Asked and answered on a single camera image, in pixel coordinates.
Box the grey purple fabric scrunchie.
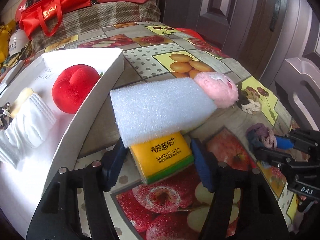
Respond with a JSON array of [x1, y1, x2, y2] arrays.
[[246, 122, 277, 152]]

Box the pink plush pig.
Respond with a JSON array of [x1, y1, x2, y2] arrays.
[[194, 72, 239, 108]]

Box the yellow tissue pack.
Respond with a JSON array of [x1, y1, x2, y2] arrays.
[[130, 132, 194, 185]]

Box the white foam block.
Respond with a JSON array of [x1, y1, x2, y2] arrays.
[[110, 77, 217, 147]]

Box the yellow sponge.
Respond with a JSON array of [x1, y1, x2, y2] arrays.
[[10, 87, 34, 118]]

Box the red plush apple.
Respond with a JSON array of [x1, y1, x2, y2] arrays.
[[52, 64, 100, 114]]

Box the leopard print scrunchie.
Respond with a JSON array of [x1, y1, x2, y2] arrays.
[[0, 102, 13, 130]]

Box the white cardboard tray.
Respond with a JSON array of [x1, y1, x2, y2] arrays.
[[1, 48, 124, 237]]

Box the fruit pattern tablecloth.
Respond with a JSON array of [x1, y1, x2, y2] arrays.
[[0, 21, 308, 240]]

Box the brown wooden door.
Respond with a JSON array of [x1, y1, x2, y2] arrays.
[[238, 0, 288, 80]]

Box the red bag under table edge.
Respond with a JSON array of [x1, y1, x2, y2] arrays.
[[177, 28, 229, 60]]

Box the white safety helmet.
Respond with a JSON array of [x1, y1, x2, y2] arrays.
[[9, 29, 30, 56]]

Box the yellow shopping bag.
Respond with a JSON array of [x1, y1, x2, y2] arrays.
[[0, 20, 16, 63]]

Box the plaid blanket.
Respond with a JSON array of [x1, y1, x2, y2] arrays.
[[31, 1, 161, 52]]

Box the red helmet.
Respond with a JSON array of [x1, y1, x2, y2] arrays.
[[15, 0, 40, 22]]

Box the red tote bag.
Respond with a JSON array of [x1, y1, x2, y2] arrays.
[[19, 0, 91, 40]]

